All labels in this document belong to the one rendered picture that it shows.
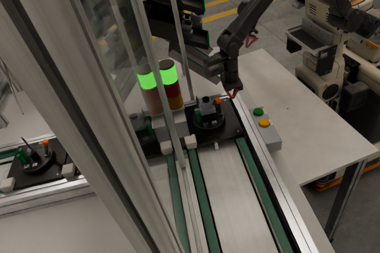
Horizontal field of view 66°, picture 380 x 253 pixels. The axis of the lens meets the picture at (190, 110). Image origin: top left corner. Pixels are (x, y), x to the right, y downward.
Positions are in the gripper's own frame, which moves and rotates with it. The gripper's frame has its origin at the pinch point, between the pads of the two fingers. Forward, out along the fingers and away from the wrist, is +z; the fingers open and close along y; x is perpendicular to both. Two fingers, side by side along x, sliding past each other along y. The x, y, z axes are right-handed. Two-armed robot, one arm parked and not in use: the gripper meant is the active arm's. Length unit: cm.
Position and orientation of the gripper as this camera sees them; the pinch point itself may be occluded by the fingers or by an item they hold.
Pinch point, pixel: (232, 96)
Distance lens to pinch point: 120.7
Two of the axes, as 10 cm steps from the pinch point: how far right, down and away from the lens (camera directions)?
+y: 1.8, 6.5, -7.4
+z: 1.5, 7.2, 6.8
